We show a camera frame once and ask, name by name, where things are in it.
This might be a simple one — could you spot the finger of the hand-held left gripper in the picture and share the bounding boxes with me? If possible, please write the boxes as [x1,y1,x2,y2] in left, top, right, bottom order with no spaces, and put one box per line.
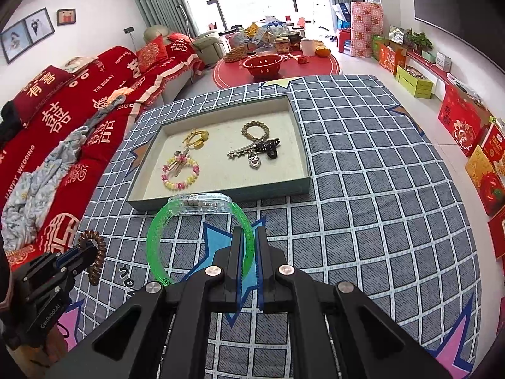
[61,261,96,285]
[55,242,98,269]

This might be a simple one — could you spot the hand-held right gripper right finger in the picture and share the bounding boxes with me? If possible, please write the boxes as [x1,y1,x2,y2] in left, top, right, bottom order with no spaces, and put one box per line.
[254,225,454,379]

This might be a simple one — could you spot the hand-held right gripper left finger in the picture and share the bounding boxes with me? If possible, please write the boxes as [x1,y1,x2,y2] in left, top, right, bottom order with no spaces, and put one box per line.
[45,227,245,379]

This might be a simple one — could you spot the brown spiral hair tie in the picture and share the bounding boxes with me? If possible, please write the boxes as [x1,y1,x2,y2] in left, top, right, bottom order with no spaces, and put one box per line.
[77,229,107,285]

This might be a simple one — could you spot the green translucent bracelet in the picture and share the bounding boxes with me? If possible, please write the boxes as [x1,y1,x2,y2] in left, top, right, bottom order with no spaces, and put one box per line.
[147,192,253,287]

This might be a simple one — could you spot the green tray with beige lining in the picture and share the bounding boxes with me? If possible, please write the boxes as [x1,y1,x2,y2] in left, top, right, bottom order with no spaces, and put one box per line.
[126,95,312,212]

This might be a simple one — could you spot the pastel beaded bracelet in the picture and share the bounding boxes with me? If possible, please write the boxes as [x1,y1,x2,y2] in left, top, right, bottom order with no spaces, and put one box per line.
[162,157,200,191]

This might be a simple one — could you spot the beige translucent hair clip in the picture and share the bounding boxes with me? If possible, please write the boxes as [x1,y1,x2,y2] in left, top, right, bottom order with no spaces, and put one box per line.
[169,151,190,178]

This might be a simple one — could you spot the silver metal hair clip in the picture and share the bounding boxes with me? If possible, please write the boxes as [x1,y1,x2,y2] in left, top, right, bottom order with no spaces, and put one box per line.
[227,139,263,159]

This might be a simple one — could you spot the black hair claw clip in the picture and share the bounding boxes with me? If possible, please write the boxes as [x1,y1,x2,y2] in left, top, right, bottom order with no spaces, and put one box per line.
[256,137,282,161]

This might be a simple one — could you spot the gold hair clip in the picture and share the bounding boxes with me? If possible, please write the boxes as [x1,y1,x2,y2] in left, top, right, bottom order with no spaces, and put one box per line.
[182,128,210,148]

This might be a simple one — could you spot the olive braided loop keychain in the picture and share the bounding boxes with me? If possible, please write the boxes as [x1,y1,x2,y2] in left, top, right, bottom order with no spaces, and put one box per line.
[241,122,271,145]

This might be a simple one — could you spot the person's left hand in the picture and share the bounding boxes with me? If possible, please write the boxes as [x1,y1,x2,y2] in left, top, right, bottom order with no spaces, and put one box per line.
[21,324,68,368]

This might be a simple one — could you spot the grey checkered star blanket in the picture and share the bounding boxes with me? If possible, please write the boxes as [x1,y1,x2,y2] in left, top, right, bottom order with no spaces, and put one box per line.
[51,74,484,379]

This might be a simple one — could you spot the black cloth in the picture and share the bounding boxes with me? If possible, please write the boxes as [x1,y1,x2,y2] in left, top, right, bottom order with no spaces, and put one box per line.
[0,100,24,147]

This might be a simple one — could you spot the sofa with red printed cover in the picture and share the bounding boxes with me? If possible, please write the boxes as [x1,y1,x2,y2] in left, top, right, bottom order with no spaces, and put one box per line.
[0,33,206,269]

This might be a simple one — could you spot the red embroidered pillow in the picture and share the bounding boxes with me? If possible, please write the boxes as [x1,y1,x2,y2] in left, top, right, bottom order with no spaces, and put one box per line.
[14,65,74,123]

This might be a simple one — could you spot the red colander bowl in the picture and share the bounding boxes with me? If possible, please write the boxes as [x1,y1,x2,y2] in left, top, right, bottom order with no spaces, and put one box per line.
[242,55,285,79]

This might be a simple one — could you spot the round red table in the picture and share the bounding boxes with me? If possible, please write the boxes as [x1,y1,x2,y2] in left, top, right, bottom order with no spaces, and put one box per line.
[213,49,342,89]

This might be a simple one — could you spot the red patterned square cushion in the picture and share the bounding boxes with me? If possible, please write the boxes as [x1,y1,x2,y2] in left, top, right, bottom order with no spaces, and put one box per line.
[136,35,168,72]

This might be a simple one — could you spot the clear plastic snack jar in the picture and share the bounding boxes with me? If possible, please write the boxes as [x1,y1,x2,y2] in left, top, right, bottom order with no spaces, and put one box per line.
[223,32,249,63]

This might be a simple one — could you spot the framed wedding photo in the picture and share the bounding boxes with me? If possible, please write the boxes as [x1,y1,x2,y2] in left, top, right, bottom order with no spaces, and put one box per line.
[0,21,30,64]
[24,8,55,44]

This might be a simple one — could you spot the beige recliner armchair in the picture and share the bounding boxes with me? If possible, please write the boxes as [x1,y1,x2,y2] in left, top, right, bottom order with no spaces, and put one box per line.
[143,25,225,66]

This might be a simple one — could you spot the pile of snack packets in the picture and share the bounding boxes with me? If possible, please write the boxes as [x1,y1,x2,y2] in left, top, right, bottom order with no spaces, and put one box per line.
[245,16,300,42]

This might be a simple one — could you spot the yellow green flat boxes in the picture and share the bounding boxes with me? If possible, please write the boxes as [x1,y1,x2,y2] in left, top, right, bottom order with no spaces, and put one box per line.
[396,65,435,99]

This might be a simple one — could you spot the orange tomato print box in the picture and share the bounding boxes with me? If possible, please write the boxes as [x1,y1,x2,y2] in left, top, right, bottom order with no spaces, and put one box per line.
[465,145,505,216]

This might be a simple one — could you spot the orange gift box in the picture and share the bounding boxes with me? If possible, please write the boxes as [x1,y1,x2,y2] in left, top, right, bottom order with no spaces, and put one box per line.
[379,43,407,75]

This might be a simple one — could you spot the large red gift box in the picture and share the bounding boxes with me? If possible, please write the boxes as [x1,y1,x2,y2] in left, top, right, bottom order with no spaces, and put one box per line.
[437,85,494,156]

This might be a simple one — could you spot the green carton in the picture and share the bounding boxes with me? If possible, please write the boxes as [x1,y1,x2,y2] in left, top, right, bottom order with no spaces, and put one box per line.
[373,35,389,61]

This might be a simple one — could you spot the white floor lamp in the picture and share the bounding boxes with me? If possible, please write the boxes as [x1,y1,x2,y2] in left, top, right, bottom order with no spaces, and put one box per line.
[177,5,198,38]

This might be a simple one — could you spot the tall red patterned gift box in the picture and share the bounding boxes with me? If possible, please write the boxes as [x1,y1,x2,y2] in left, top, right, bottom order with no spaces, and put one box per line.
[351,1,384,61]

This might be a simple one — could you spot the red low shelf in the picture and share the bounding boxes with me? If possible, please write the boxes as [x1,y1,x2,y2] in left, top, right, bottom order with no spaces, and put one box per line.
[406,49,486,91]

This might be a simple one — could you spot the red snack box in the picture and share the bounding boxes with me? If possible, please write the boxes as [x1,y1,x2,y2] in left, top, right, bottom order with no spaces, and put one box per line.
[479,123,505,168]

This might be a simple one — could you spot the potted green plant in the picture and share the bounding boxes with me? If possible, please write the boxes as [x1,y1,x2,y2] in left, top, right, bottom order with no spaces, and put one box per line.
[406,29,433,52]

